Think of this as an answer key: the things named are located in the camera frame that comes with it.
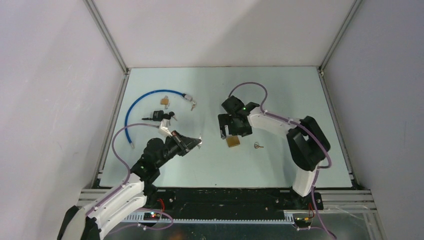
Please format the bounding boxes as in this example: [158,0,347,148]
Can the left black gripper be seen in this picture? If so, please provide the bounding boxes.
[155,130,201,168]

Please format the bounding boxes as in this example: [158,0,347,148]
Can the silver key pair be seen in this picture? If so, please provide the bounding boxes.
[197,134,203,149]

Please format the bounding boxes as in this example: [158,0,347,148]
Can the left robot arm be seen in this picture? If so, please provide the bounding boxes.
[57,130,202,240]

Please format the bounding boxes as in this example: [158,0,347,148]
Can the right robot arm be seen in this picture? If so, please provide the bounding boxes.
[218,95,332,209]

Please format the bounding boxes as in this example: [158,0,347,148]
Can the black padlock with keys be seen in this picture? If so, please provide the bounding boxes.
[142,110,176,128]

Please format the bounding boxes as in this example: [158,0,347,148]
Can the small brass padlock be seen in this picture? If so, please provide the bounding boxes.
[160,95,170,109]

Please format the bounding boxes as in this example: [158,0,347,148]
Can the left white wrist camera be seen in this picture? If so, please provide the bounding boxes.
[158,119,172,138]

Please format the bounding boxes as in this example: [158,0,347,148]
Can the keys on cable lock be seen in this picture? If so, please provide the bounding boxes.
[190,101,197,111]

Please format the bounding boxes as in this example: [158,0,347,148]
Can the blue cable lock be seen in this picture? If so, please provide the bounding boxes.
[124,89,194,149]

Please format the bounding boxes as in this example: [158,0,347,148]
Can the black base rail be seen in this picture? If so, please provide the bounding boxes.
[145,187,324,221]

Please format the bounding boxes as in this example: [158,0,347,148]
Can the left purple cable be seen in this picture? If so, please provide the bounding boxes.
[84,123,160,220]

